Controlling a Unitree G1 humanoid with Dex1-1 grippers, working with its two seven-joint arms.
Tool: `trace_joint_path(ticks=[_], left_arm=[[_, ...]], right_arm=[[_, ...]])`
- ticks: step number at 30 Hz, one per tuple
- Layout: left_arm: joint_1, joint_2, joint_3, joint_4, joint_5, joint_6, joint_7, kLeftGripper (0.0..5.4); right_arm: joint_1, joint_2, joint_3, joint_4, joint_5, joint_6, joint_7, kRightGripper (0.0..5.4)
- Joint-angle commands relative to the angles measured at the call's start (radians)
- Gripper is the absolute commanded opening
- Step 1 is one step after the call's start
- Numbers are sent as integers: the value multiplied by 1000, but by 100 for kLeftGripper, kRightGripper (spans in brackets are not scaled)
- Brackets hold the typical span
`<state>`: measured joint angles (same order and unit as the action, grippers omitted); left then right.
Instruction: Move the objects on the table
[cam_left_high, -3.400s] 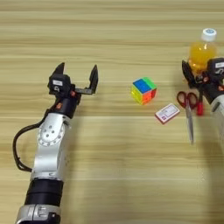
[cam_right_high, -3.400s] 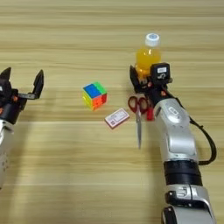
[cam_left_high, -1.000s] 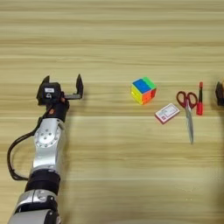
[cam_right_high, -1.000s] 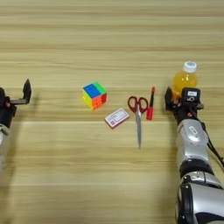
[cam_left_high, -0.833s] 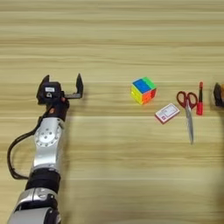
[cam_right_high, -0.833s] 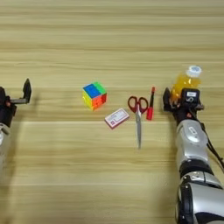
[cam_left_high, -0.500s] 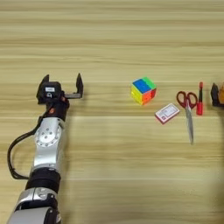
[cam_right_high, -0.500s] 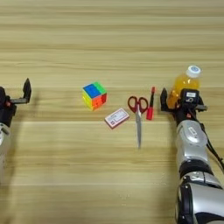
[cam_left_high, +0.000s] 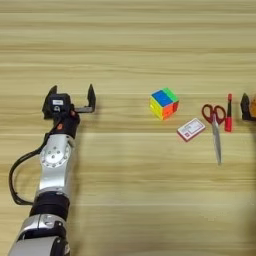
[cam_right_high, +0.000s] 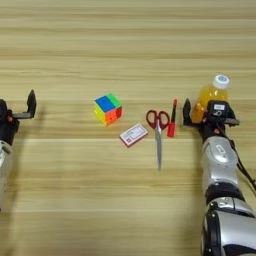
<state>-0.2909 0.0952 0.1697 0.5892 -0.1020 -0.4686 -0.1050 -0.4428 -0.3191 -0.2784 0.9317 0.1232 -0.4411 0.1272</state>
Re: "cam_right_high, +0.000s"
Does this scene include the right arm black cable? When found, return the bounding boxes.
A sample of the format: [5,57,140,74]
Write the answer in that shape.
[229,139,256,192]

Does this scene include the red handled scissors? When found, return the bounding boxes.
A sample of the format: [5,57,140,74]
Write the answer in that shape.
[145,109,171,172]

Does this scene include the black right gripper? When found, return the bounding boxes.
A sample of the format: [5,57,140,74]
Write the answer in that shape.
[182,98,241,143]

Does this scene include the red marker pen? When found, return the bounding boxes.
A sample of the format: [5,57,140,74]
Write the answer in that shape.
[166,98,179,139]

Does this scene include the orange juice bottle white cap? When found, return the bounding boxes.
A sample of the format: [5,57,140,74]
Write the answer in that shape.
[191,74,232,124]

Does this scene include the multicoloured puzzle cube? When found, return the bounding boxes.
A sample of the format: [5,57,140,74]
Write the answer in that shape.
[93,93,123,127]

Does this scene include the small red white card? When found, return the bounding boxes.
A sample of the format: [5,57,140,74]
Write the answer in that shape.
[119,123,149,148]

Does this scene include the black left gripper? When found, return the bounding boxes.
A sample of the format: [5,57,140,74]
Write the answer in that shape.
[0,89,37,147]

